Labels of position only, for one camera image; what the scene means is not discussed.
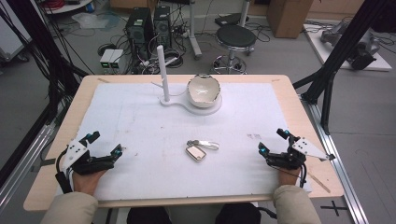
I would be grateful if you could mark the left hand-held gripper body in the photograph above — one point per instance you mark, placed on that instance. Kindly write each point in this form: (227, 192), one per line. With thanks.
(81, 162)

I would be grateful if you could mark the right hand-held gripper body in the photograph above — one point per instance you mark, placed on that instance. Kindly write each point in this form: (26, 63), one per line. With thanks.
(288, 159)

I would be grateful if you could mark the person's right hand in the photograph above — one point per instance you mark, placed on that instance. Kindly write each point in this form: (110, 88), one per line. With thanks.
(288, 178)

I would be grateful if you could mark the person's left hand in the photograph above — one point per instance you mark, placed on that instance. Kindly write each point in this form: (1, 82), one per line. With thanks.
(86, 182)

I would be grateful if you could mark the wooden table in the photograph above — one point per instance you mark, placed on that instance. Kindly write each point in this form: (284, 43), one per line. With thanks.
(299, 105)

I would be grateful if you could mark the thin wooden stick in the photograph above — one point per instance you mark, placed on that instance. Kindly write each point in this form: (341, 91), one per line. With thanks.
(320, 183)

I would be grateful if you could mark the white table mat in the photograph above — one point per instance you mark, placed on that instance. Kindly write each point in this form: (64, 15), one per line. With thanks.
(174, 130)

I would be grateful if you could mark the person's right leg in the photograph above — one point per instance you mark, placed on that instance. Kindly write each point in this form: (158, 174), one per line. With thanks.
(238, 214)

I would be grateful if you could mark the small white power box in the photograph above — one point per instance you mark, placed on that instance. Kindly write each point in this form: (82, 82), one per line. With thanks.
(117, 59)
(106, 58)

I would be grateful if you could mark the white shell-shaped bowl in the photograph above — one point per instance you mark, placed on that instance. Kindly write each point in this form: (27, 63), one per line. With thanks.
(203, 90)

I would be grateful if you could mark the black round stool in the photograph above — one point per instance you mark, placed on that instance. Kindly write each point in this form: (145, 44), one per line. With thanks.
(236, 36)

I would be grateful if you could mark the cardboard box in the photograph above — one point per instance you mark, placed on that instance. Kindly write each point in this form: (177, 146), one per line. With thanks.
(289, 18)

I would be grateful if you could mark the white floor board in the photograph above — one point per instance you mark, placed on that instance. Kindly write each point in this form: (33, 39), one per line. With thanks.
(378, 63)

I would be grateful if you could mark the grey robot device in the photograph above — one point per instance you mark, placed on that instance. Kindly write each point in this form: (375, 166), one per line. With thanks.
(362, 46)

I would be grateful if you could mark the black computer tower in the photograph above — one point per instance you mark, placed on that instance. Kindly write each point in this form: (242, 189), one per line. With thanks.
(162, 26)
(139, 28)

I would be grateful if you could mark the white desk leg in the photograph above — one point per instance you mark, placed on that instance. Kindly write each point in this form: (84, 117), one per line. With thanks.
(193, 34)
(244, 12)

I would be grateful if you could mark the round white table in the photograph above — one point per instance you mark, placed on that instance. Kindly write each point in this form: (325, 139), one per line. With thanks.
(67, 6)

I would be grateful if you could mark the aluminium rail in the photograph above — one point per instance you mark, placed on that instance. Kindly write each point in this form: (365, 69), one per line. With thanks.
(28, 158)
(339, 174)

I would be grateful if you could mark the white stand with post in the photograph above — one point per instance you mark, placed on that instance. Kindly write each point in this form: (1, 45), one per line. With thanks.
(188, 107)

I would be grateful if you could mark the black metal frame stand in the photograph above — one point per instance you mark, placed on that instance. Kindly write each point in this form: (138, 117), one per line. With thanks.
(339, 53)

